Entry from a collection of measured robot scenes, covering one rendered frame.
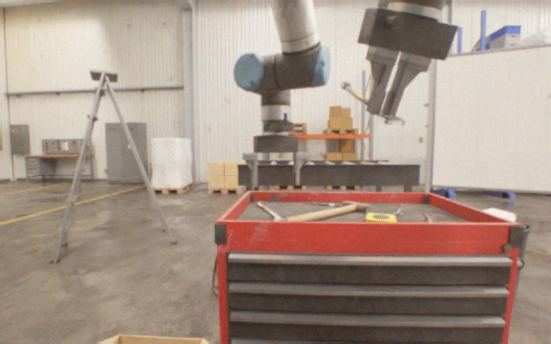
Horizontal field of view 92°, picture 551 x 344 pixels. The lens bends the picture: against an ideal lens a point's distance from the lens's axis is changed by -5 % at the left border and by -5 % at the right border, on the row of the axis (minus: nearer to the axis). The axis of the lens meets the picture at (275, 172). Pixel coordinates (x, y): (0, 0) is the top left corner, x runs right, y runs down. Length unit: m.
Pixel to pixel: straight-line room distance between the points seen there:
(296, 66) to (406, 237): 0.47
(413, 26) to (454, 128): 2.55
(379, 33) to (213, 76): 8.86
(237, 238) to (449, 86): 2.64
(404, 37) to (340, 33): 8.90
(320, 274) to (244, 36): 8.94
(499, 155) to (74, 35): 11.49
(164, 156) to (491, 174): 6.25
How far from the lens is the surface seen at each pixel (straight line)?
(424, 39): 0.49
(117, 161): 9.72
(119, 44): 10.78
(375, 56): 0.47
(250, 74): 0.71
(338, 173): 3.74
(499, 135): 3.05
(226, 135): 8.90
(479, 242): 0.81
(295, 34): 0.64
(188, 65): 9.39
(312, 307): 0.75
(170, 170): 7.15
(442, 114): 3.01
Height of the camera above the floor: 1.12
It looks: 5 degrees down
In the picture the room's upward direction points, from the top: straight up
